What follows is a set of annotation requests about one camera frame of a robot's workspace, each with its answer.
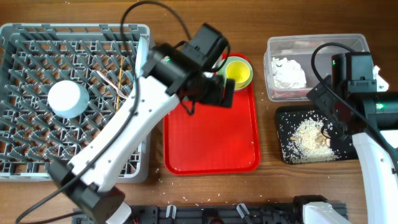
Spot clear plastic bin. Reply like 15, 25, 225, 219
264, 34, 369, 102

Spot white plastic fork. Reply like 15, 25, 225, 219
95, 70, 128, 99

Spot red snack wrapper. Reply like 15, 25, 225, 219
272, 90, 308, 98

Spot small light blue bowl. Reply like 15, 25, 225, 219
47, 80, 90, 119

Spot yellow cup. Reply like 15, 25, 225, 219
226, 60, 251, 90

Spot wooden chopstick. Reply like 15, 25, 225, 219
116, 56, 124, 112

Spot red serving tray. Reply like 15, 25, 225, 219
162, 53, 261, 176

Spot white napkin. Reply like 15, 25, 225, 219
271, 57, 307, 89

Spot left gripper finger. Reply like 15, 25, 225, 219
198, 76, 224, 106
221, 78, 235, 108

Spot large light blue plate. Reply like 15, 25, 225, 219
135, 37, 149, 77

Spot leftover rice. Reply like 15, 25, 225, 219
276, 110, 340, 164

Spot grey dishwasher rack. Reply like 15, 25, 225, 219
1, 23, 153, 182

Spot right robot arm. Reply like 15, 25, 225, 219
307, 75, 397, 223

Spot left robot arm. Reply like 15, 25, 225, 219
49, 40, 234, 223

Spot black waste tray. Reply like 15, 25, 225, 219
275, 105, 358, 165

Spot green bowl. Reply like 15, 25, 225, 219
216, 56, 253, 91

